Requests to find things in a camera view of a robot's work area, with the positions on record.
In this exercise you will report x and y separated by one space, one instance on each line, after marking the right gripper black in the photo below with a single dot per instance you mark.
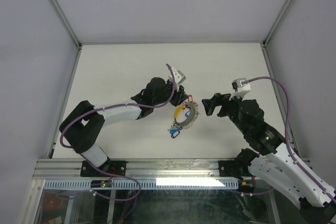
217 99

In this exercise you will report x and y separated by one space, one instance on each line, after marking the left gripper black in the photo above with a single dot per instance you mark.
179 96

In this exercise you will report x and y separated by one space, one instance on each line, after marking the red key tag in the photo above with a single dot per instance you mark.
190 99

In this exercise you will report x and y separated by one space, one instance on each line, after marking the metal keyring holder with rings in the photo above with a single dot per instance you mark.
187 122

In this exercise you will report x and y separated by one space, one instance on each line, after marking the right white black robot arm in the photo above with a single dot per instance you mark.
269 159

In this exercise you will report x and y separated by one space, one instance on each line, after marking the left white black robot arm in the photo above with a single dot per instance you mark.
83 125

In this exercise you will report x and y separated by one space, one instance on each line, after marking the black key fob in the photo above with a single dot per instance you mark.
174 133

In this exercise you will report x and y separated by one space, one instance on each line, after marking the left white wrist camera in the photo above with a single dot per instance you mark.
177 77

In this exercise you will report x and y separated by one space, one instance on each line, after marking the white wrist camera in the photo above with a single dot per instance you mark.
177 77
241 87

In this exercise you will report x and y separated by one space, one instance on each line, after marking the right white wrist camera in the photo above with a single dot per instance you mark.
241 87

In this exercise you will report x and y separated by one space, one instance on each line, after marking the aluminium mounting rail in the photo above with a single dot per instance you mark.
137 168

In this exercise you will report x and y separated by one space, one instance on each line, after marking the grey slotted cable duct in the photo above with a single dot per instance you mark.
144 184

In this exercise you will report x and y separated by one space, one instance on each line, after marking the right aluminium frame post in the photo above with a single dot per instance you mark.
279 19

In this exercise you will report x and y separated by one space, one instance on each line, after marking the aluminium frame post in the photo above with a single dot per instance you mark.
65 22
279 19

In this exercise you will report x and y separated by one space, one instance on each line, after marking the left aluminium frame post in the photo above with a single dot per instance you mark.
65 22

